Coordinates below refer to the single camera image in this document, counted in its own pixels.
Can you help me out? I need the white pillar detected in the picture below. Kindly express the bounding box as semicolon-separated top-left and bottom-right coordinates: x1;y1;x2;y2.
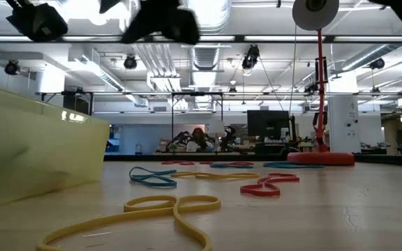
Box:
327;95;362;155

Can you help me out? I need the yellow rubber band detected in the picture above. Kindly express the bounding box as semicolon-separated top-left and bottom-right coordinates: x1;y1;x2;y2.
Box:
170;171;261;181
35;195;223;251

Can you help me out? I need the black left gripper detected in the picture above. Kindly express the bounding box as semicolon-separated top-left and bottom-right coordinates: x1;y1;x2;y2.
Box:
119;0;202;45

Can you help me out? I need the person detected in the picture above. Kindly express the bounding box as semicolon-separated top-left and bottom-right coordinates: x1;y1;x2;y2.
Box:
186;127;215;153

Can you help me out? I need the red rubber band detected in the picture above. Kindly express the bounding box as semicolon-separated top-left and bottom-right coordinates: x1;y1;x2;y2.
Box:
198;160;255;166
239;172;301;198
161;160;196;166

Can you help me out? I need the red desk lamp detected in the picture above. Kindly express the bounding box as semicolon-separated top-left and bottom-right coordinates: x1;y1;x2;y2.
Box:
286;0;356;167

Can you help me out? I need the black background rig frame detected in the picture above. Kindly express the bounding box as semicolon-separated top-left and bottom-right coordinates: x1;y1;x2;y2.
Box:
170;91;225;141

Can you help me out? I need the silver ventilation duct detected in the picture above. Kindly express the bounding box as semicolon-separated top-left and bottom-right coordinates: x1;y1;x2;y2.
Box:
182;0;232;71

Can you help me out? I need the teal rubber band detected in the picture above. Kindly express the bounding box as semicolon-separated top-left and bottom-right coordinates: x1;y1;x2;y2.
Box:
128;166;179;190
209;162;255;169
262;160;326;170

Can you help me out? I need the translucent yellow plastic bin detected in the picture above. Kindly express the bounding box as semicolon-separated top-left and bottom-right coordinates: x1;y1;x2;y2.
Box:
0;82;112;211

